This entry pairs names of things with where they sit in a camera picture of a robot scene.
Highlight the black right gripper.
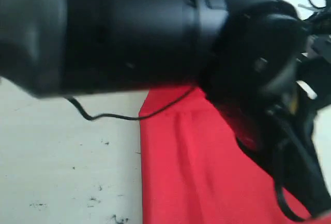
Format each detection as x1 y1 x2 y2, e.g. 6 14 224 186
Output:
295 12 330 110

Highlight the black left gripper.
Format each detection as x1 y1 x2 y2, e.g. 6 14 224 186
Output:
214 84 331 217

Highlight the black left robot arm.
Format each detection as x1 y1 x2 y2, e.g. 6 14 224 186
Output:
1 0 330 222

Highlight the red tablecloth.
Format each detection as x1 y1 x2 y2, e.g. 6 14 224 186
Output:
138 84 331 224

